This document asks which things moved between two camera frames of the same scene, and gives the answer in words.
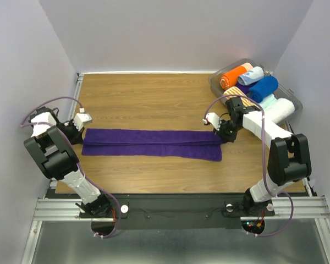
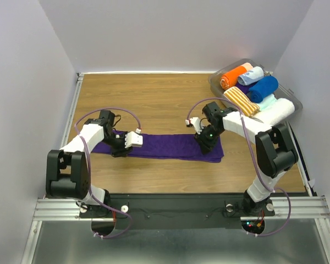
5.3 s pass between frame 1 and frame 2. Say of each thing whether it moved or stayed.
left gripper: moved
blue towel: stayed
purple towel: stayed
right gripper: moved
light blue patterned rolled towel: stayed
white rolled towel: stayed
